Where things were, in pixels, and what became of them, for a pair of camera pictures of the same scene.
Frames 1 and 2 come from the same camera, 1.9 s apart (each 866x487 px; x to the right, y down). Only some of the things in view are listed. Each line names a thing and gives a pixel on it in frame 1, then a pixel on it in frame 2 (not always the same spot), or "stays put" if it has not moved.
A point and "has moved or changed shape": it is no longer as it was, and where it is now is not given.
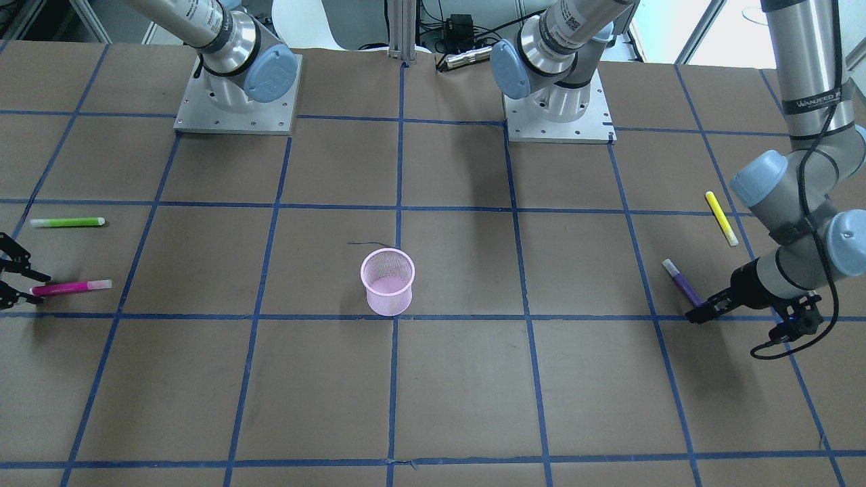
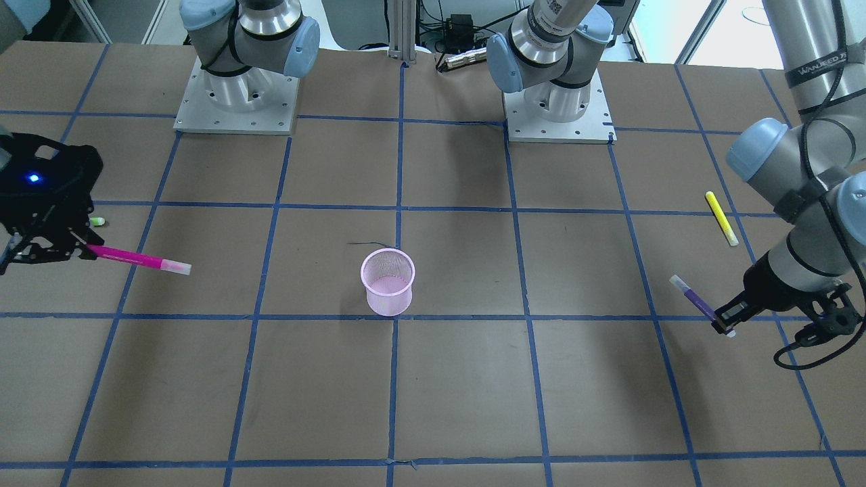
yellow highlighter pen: x=721 y=218 stays put
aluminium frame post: x=402 y=17 stays put
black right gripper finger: x=19 y=262 -> x=45 y=191
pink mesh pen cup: x=388 y=274 stays put
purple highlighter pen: x=673 y=272 has moved or changed shape
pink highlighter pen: x=44 y=289 -> x=141 y=259
